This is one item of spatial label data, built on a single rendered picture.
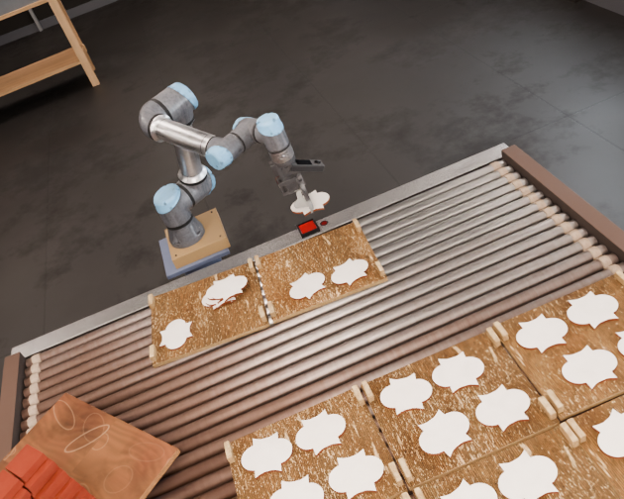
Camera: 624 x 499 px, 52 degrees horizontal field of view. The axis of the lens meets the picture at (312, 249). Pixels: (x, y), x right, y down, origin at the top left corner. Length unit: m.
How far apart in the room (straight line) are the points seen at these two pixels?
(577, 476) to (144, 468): 1.08
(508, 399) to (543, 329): 0.26
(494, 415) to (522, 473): 0.17
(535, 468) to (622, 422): 0.24
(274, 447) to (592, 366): 0.87
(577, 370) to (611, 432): 0.19
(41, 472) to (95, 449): 0.31
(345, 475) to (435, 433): 0.26
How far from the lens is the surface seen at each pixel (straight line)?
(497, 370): 1.86
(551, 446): 1.73
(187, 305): 2.37
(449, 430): 1.75
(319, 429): 1.83
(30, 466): 1.69
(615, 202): 3.85
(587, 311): 1.98
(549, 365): 1.87
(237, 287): 2.28
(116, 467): 1.90
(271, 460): 1.82
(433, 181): 2.57
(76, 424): 2.07
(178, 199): 2.58
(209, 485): 1.90
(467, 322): 2.01
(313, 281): 2.22
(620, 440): 1.74
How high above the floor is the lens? 2.41
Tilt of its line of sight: 39 degrees down
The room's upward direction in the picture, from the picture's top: 20 degrees counter-clockwise
